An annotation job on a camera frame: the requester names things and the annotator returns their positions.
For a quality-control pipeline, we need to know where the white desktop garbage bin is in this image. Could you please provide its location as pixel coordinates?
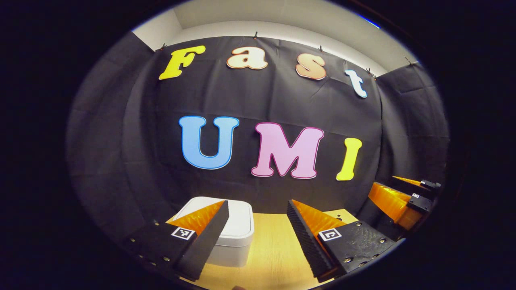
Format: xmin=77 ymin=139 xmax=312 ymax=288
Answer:
xmin=173 ymin=196 xmax=255 ymax=268

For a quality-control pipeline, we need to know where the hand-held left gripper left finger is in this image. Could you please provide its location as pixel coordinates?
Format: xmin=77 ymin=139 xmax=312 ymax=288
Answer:
xmin=123 ymin=200 xmax=230 ymax=282

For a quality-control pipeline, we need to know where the black backdrop cloth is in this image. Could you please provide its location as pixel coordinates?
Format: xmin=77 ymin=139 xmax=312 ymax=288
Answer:
xmin=67 ymin=32 xmax=450 ymax=250

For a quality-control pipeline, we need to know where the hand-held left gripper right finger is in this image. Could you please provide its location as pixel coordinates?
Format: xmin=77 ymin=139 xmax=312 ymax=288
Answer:
xmin=286 ymin=199 xmax=397 ymax=284

